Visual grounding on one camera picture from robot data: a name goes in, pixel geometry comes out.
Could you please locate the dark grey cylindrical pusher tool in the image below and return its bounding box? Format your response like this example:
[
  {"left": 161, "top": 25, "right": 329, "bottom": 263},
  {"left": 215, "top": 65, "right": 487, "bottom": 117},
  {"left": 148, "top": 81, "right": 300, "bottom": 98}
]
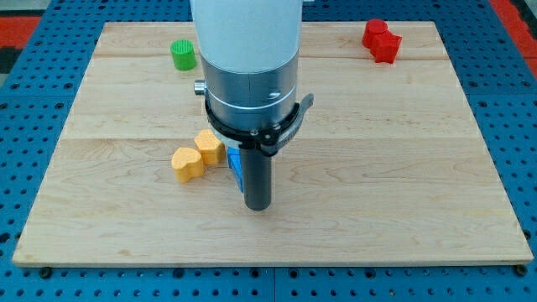
[{"left": 240, "top": 148, "right": 272, "bottom": 211}]

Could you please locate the yellow heart block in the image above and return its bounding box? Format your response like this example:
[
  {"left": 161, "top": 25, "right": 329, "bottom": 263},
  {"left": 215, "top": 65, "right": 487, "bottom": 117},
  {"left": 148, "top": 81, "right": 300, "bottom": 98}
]
[{"left": 171, "top": 148, "right": 205, "bottom": 183}]

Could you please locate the wooden board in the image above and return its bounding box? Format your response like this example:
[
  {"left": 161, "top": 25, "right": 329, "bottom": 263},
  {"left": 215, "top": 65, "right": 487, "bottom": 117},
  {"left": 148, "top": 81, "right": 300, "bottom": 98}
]
[{"left": 13, "top": 22, "right": 534, "bottom": 268}]

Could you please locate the green cylinder block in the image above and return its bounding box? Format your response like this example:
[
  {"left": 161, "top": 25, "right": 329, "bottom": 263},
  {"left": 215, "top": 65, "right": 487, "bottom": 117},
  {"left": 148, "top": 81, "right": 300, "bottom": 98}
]
[{"left": 170, "top": 39, "right": 196, "bottom": 71}]

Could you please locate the yellow hexagon block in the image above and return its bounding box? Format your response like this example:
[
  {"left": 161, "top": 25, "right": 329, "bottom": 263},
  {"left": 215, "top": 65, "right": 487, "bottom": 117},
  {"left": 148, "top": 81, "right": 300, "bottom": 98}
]
[{"left": 194, "top": 129, "right": 226, "bottom": 165}]

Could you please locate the black clamp ring with lever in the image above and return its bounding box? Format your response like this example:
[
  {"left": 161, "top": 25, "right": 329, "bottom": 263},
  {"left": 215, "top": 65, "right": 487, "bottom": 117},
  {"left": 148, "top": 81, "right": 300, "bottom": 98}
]
[{"left": 204, "top": 93, "right": 315, "bottom": 158}]

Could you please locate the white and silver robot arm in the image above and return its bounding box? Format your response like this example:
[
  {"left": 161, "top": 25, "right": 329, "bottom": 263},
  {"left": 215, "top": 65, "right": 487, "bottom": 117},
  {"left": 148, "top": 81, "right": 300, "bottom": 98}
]
[{"left": 190, "top": 0, "right": 303, "bottom": 141}]

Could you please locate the blue block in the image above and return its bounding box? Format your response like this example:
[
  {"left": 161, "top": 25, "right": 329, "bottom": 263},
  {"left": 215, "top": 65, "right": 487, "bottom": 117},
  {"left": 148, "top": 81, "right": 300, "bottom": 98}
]
[{"left": 227, "top": 147, "right": 243, "bottom": 193}]

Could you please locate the red star block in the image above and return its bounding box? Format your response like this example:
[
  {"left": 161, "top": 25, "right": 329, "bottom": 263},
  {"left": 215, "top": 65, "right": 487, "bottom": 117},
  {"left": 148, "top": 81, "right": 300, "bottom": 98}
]
[{"left": 370, "top": 31, "right": 402, "bottom": 64}]

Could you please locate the red cylinder block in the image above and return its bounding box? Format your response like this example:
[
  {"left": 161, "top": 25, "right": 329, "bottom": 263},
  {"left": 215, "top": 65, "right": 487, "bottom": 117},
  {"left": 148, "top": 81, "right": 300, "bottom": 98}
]
[{"left": 362, "top": 18, "right": 388, "bottom": 49}]

